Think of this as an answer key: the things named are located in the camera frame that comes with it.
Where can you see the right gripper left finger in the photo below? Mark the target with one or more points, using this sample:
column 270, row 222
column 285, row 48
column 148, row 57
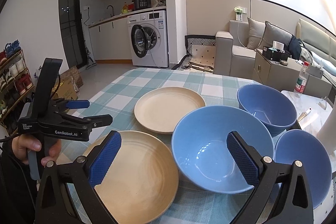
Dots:
column 54, row 201

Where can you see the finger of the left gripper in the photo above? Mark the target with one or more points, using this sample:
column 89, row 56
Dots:
column 88, row 123
column 77, row 104

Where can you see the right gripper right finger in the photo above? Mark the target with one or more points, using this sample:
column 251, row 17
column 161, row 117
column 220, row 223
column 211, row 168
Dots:
column 293, row 203

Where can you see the large cream plate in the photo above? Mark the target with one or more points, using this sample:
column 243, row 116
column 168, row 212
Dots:
column 142, row 181

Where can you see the white kitchen counter cabinet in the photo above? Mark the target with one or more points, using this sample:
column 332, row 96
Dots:
column 110, row 42

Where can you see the person's left hand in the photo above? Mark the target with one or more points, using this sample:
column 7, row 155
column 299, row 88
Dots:
column 20, row 146

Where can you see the cardboard box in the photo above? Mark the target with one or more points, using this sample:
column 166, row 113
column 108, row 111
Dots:
column 64, row 89

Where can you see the shoe rack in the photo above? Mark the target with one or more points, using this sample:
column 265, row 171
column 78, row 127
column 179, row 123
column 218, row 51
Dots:
column 16, row 83

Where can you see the right blue bowl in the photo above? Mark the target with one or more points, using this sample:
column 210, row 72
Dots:
column 300, row 145

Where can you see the far blue bowl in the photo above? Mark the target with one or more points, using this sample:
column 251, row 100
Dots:
column 270, row 106

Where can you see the teal checked tablecloth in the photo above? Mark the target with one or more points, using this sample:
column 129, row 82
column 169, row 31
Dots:
column 192, row 204

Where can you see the large blue bowl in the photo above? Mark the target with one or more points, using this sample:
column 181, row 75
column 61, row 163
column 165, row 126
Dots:
column 199, row 145

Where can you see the white washing machine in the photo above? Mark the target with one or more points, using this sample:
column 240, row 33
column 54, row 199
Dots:
column 148, row 39

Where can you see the clear water bottle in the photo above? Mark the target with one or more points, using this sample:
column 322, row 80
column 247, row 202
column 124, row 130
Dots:
column 303, row 77

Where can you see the black refrigerator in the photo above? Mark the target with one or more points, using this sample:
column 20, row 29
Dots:
column 72, row 34

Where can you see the black pressure cooker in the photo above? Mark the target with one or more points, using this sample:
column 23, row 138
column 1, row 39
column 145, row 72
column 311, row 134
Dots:
column 141, row 4

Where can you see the beige side cabinet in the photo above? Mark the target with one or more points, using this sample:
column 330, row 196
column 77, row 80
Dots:
column 282, row 77

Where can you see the grey sofa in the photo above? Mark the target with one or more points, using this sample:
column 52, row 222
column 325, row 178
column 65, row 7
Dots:
column 236, row 49

